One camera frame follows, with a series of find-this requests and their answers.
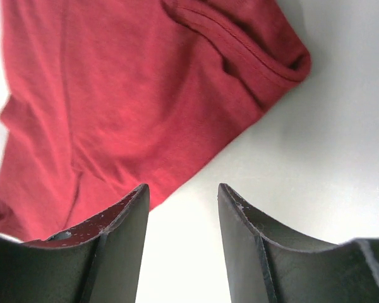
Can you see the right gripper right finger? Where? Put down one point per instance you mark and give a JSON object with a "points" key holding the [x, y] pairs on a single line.
{"points": [[267, 261]]}

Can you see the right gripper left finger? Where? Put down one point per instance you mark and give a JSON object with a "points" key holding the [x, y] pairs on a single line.
{"points": [[97, 260]]}

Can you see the dark red t-shirt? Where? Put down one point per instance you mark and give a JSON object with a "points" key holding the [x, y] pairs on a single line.
{"points": [[106, 95]]}

